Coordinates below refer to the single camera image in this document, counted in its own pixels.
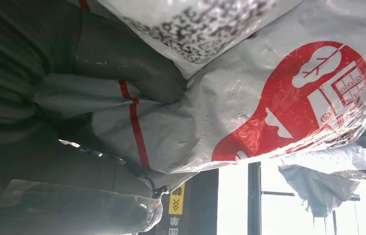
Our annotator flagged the dark window frame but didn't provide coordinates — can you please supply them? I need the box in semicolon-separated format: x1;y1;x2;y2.
247;161;361;235

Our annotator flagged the black scanner post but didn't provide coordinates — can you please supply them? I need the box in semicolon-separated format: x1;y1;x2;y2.
137;168;219;235

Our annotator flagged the black yellow post label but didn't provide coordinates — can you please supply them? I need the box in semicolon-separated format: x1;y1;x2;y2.
166;182;187;235

